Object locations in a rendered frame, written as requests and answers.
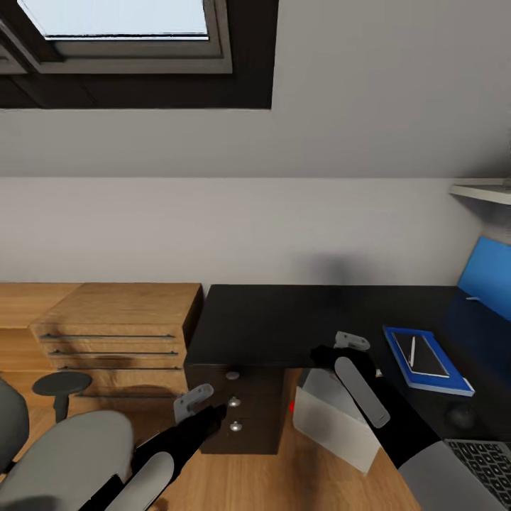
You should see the keyboard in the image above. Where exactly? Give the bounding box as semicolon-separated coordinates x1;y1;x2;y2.
444;439;511;511

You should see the swivel chair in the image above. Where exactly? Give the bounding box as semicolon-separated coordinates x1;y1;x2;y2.
0;371;141;511

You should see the folder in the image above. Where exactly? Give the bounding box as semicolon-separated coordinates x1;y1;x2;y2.
383;327;475;397

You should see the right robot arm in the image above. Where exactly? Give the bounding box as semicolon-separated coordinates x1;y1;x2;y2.
312;331;507;511

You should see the notebook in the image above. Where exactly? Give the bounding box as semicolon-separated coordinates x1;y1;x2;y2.
392;333;449;377

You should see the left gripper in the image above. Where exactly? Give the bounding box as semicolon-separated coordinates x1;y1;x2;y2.
178;404;227;454

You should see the mouse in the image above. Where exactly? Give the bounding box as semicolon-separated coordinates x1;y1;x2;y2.
448;404;475;429

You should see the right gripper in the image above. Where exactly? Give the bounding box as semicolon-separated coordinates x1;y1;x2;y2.
312;345;341;374

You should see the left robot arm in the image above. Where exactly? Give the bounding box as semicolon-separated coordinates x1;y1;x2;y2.
79;384;227;511

